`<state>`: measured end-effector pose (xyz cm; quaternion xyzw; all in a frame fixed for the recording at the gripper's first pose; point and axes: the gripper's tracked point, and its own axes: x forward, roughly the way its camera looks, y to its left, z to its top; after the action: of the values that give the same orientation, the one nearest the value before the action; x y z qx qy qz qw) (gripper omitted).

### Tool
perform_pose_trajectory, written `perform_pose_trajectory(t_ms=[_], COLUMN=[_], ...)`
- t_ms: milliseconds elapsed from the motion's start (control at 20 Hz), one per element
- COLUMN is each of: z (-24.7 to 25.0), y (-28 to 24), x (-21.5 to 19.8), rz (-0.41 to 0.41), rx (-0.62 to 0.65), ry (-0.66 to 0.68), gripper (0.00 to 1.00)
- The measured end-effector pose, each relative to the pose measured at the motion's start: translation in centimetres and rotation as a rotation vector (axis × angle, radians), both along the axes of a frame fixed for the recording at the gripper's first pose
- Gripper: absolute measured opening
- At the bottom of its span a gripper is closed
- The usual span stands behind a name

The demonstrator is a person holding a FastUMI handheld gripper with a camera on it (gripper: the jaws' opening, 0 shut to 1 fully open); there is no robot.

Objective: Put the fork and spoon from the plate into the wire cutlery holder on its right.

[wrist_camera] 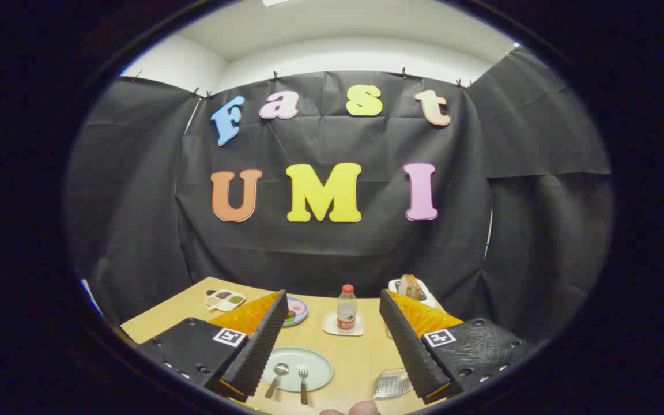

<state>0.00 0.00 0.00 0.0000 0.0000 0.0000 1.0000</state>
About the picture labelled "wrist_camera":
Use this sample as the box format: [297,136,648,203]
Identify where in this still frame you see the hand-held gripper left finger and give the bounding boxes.
[136,289,289,403]

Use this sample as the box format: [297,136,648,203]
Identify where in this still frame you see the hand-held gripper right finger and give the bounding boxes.
[379,289,540,404]

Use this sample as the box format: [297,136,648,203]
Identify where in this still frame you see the spoon with wooden handle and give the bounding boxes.
[265,363,291,399]

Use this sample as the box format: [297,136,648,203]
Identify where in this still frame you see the colourful plate with toy food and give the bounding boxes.
[282,296,309,327]

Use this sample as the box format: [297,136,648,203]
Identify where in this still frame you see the white toaster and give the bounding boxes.
[388,276,437,309]

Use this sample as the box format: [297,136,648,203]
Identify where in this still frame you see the light green plate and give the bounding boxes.
[261,346,334,393]

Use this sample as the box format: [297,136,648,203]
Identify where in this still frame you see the white divided sauce dish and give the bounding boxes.
[204,289,246,312]

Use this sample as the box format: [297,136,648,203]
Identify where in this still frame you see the white square coaster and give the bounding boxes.
[322,312,365,337]

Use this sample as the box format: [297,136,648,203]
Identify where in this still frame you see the clear red-capped water bottle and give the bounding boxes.
[337,284,358,334]

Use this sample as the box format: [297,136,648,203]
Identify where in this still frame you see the small metal wire basket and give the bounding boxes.
[372,369,414,400]

